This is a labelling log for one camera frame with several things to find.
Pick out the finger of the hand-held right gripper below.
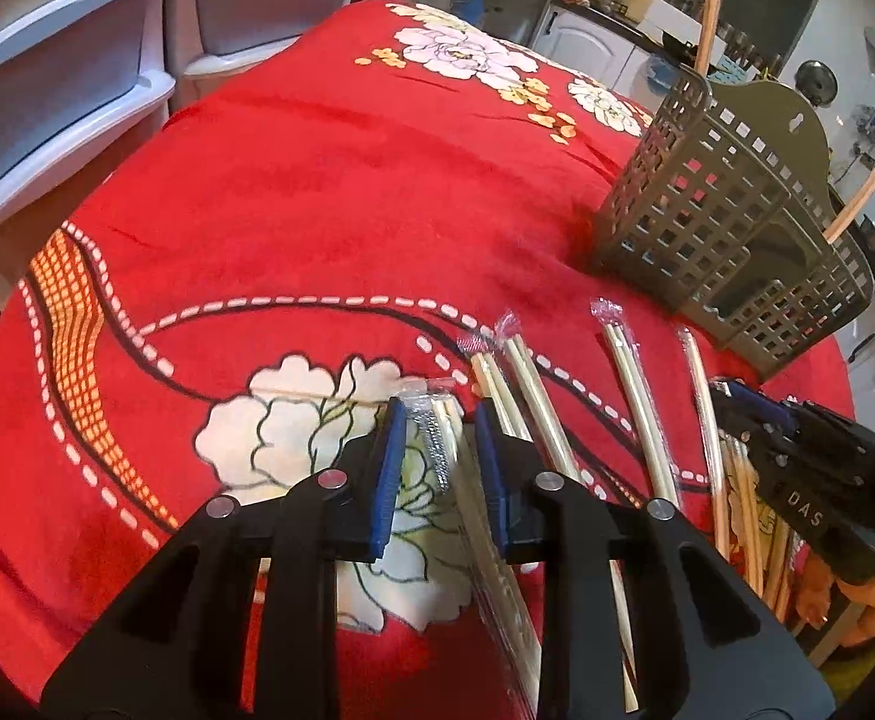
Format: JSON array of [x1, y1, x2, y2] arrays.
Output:
[[709, 379, 787, 458], [775, 399, 875, 466]]

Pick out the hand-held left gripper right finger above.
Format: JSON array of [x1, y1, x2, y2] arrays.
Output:
[[474, 399, 836, 720]]

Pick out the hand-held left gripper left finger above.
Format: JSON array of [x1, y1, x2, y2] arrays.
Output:
[[40, 397, 409, 720]]

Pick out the olive plastic utensil holder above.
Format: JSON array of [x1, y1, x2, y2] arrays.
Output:
[[591, 67, 875, 383]]

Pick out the person's right hand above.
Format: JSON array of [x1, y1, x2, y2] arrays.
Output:
[[801, 555, 875, 646]]

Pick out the bundle of bamboo chopsticks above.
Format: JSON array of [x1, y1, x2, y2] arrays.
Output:
[[718, 427, 795, 616]]

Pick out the red floral blanket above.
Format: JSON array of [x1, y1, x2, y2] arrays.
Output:
[[0, 0, 859, 720]]

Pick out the metal pot lid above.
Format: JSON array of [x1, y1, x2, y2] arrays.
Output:
[[796, 58, 838, 107]]

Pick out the white kitchen cabinets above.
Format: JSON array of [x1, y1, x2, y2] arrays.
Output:
[[531, 4, 875, 436]]

